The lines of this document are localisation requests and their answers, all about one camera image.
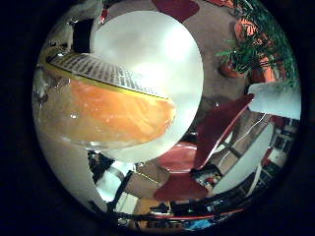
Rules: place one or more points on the orange plant pot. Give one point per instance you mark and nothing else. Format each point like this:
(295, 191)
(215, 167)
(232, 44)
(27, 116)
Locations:
(246, 29)
(268, 70)

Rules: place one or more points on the black shelf unit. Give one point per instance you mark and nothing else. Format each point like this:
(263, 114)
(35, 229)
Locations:
(282, 144)

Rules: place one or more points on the green leafy plant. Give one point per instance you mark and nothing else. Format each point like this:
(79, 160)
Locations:
(262, 49)

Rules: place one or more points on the dark red plant pot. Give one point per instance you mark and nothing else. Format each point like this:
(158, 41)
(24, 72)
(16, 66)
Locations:
(229, 70)

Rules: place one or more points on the dark red chair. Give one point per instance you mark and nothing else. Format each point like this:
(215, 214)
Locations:
(180, 188)
(177, 8)
(220, 128)

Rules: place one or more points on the white round side table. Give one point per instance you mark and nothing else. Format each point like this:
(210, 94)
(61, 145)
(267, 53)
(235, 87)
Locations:
(246, 164)

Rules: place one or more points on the red round stool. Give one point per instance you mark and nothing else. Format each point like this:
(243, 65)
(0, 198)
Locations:
(178, 157)

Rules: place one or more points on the blue crumpled bag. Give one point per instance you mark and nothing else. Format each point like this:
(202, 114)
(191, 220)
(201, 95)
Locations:
(200, 224)

